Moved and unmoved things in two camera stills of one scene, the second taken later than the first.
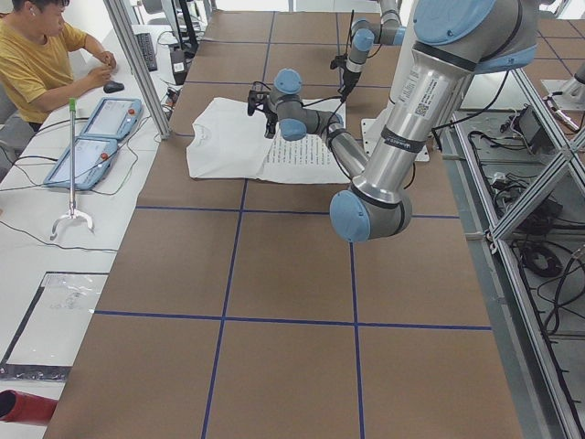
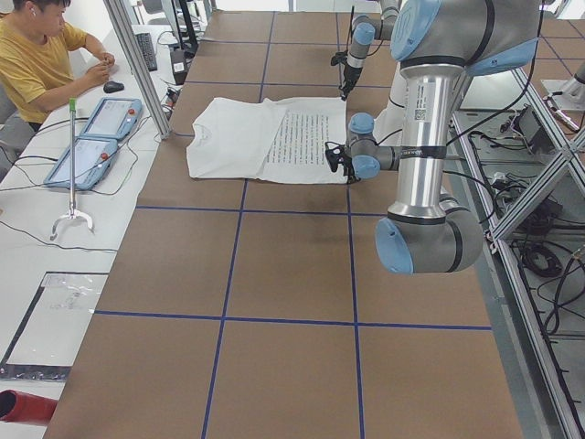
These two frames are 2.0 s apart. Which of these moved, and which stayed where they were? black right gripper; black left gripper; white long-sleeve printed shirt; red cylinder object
Moved: black left gripper
Stayed: black right gripper; red cylinder object; white long-sleeve printed shirt
